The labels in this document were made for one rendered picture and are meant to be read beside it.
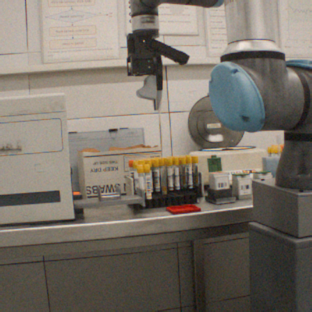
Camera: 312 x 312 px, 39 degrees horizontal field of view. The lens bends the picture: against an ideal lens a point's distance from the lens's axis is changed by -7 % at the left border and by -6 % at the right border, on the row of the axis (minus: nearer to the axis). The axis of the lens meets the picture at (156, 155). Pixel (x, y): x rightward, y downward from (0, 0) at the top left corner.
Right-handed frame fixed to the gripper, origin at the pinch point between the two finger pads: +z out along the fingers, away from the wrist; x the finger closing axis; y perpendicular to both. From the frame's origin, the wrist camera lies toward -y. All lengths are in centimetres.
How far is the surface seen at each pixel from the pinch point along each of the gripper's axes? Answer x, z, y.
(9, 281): -52, 58, 50
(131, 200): 11.6, 22.5, 10.8
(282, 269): 49, 33, -9
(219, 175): 6.8, 19.0, -12.9
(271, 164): 0.8, 18.2, -31.7
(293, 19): -49, -38, -74
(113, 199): 11.1, 22.0, 15.1
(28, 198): 12.4, 19.9, 35.4
